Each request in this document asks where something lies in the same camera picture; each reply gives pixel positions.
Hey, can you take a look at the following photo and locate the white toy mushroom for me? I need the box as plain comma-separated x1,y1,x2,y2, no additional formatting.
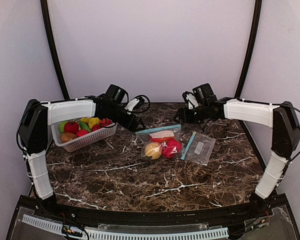
150,130,175,139

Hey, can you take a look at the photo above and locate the red toy bell pepper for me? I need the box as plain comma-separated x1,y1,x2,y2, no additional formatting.
162,138,182,159

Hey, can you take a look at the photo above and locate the pink red toy fruit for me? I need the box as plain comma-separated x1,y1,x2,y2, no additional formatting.
99,118,113,128

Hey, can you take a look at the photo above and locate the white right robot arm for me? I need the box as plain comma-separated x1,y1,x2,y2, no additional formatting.
174,97,300,200

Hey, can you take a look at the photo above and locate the yellow toy lemon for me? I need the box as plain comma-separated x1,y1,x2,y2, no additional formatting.
88,117,101,129

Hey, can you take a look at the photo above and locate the orange toy mango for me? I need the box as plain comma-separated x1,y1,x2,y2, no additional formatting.
150,136,174,143

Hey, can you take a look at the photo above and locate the clear zip bag blue zipper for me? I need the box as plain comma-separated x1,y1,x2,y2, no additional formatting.
135,124,183,160

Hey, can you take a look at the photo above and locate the white slotted cable duct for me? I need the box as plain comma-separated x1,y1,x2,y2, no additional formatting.
21,214,229,240

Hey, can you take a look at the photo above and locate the black frame post right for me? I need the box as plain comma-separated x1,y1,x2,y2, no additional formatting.
231,0,263,101

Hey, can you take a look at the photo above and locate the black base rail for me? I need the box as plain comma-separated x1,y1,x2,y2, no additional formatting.
17,194,288,228

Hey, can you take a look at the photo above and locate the red toy tomato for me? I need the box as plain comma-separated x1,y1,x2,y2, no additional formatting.
63,121,80,134

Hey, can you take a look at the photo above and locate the brown toy potato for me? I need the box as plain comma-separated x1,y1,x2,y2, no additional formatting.
60,132,78,143

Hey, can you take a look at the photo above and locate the black frame post left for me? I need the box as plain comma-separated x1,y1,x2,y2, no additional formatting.
40,0,70,100

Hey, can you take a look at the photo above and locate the black frame post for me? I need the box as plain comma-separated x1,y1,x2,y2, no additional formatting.
40,0,70,100
231,0,263,101

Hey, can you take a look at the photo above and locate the white plastic mesh basket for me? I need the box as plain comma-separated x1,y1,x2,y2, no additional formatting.
51,118,117,153

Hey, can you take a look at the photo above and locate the yellow orange toy peach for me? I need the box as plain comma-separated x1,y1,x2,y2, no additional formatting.
144,142,163,160

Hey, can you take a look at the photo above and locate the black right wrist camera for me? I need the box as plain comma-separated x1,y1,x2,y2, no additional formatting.
192,83,217,106

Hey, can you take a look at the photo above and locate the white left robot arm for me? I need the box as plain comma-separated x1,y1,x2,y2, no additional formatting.
17,95,145,200

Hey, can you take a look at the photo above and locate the green toy vegetable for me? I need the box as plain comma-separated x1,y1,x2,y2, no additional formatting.
59,121,68,134

